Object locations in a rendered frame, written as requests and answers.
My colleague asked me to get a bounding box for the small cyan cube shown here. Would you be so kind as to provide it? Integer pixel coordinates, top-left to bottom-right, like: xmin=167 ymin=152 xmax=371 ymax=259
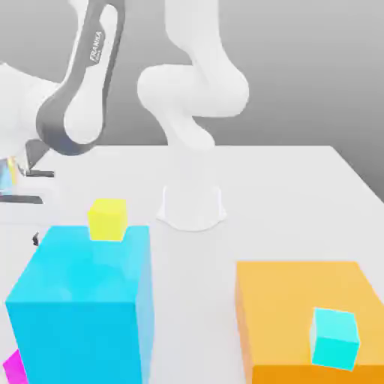
xmin=309 ymin=307 xmax=362 ymax=373

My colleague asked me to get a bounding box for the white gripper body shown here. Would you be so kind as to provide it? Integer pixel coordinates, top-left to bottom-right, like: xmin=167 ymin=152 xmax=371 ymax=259
xmin=0 ymin=186 xmax=61 ymax=226

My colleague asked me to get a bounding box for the small magenta cube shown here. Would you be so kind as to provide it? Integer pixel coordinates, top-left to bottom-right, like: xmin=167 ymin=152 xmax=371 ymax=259
xmin=1 ymin=348 xmax=30 ymax=384

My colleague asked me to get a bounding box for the large orange box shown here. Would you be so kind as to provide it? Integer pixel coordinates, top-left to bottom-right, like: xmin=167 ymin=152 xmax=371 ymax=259
xmin=235 ymin=260 xmax=384 ymax=384

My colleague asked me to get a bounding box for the small yellow cube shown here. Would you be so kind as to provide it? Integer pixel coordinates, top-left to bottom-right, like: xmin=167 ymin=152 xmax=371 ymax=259
xmin=86 ymin=198 xmax=129 ymax=243

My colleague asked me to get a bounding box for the large blue box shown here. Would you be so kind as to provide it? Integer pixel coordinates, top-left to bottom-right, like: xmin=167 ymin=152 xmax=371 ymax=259
xmin=4 ymin=225 xmax=156 ymax=384

